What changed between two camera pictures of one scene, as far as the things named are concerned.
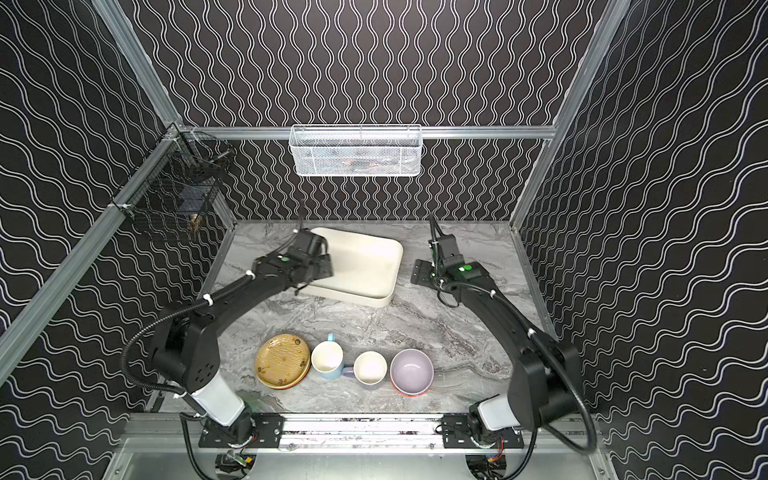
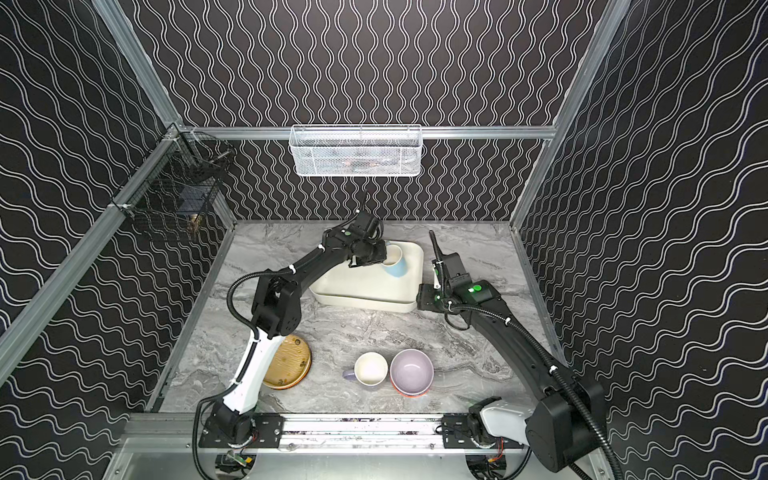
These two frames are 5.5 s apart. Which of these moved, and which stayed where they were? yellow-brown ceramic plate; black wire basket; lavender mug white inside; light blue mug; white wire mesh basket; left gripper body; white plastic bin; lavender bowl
Moved: left gripper body; light blue mug; white plastic bin
Stayed: lavender bowl; black wire basket; lavender mug white inside; yellow-brown ceramic plate; white wire mesh basket
